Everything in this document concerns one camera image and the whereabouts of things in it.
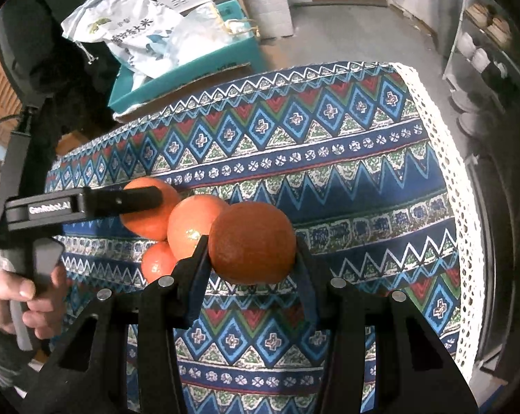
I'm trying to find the teal cardboard box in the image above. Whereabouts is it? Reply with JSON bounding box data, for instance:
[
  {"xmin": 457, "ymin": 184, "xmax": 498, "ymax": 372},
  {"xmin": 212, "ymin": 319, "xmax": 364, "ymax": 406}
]
[{"xmin": 107, "ymin": 0, "xmax": 269, "ymax": 115}]

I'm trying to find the grey shoe rack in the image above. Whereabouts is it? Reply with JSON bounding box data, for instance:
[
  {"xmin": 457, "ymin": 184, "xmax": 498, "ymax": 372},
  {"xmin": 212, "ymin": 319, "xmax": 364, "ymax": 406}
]
[{"xmin": 441, "ymin": 0, "xmax": 520, "ymax": 139}]

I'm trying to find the large orange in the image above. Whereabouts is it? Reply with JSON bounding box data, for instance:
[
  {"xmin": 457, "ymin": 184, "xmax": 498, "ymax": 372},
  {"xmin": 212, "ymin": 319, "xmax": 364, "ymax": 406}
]
[{"xmin": 207, "ymin": 202, "xmax": 296, "ymax": 285}]

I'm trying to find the grey sleeve left forearm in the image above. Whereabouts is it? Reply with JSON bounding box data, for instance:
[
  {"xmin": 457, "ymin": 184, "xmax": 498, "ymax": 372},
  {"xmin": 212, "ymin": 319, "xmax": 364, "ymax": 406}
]
[{"xmin": 0, "ymin": 331, "xmax": 33, "ymax": 390}]

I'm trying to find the blue patterned tablecloth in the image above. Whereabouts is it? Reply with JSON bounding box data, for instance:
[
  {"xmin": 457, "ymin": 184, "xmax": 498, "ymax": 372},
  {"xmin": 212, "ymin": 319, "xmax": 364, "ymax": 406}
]
[{"xmin": 46, "ymin": 62, "xmax": 484, "ymax": 413}]

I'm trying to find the small orange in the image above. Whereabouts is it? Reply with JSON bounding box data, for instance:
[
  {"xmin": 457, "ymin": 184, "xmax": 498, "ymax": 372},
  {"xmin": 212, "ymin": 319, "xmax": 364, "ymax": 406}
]
[{"xmin": 141, "ymin": 241, "xmax": 177, "ymax": 284}]

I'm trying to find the person's left hand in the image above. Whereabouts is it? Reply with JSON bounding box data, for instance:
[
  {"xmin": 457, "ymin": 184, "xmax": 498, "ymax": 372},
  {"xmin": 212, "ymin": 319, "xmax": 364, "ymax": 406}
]
[{"xmin": 0, "ymin": 265, "xmax": 67, "ymax": 339}]

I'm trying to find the white printed rice bag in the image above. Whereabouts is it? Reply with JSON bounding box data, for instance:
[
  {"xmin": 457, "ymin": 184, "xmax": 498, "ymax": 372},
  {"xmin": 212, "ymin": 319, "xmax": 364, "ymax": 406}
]
[{"xmin": 61, "ymin": 0, "xmax": 249, "ymax": 79}]

